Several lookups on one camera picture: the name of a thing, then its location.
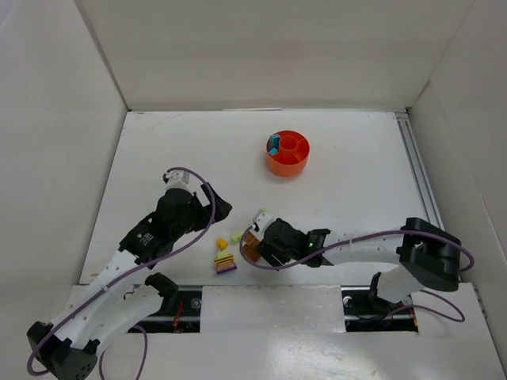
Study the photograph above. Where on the yellow lego brick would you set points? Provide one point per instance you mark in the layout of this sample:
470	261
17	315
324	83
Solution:
221	243

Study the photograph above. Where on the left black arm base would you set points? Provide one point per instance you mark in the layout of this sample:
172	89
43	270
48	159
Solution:
179	316

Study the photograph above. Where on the aluminium rail right side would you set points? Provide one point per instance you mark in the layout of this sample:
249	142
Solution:
421	179

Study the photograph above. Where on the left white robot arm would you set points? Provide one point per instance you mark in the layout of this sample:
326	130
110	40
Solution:
128	289

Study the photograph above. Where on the light green small lego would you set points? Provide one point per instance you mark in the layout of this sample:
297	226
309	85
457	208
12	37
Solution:
236	237

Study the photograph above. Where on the brown lego plate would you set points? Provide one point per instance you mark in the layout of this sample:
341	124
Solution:
250	253
251	240

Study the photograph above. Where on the striped stacked lego figure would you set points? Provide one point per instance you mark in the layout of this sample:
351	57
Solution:
224	262

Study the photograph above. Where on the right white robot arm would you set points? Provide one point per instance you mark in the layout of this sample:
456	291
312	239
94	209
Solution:
422	255

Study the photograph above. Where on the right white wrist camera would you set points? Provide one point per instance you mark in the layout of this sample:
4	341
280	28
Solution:
261	222

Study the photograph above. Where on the brown lego plate lower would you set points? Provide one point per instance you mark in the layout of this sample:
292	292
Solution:
250	253

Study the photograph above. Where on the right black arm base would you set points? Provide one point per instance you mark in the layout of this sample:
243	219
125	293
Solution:
364	313

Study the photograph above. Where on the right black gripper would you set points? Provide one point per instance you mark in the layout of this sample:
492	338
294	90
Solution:
265	243

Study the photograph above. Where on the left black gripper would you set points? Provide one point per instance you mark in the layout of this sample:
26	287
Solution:
202	207

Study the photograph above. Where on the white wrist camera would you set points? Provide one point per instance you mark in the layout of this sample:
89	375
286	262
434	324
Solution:
176	179
261	222

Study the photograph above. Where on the brown lego plate upper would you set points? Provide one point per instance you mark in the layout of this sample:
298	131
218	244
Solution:
251	240

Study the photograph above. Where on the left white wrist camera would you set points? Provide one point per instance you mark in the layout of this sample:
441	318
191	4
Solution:
176	179

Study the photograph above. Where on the orange round divided container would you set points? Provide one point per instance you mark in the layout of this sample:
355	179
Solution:
294	151

